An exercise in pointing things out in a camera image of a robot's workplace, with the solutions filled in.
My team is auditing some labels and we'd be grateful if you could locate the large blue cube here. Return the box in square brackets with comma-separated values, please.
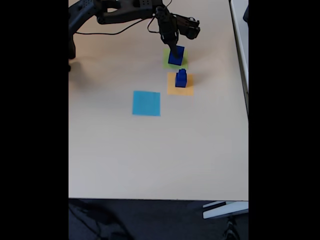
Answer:
[167, 45, 186, 66]

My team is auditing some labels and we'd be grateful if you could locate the medium blue cube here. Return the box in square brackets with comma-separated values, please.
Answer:
[175, 76, 188, 89]

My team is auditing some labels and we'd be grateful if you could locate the green paper square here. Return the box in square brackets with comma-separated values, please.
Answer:
[162, 48, 189, 71]

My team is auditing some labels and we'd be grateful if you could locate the orange paper square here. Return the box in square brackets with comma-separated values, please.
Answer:
[166, 71, 195, 97]

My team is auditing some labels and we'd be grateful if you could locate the light blue paper square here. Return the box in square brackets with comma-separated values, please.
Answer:
[132, 90, 161, 117]

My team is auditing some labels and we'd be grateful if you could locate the white table foot bar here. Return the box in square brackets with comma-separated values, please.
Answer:
[202, 200, 249, 220]

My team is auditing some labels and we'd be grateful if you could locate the short looped wrist cable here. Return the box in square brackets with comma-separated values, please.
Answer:
[147, 17, 161, 34]

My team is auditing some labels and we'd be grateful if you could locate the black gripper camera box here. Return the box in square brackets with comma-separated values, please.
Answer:
[174, 14, 201, 40]

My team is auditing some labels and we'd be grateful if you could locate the thick black floor cable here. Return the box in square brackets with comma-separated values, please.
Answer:
[68, 199, 131, 240]

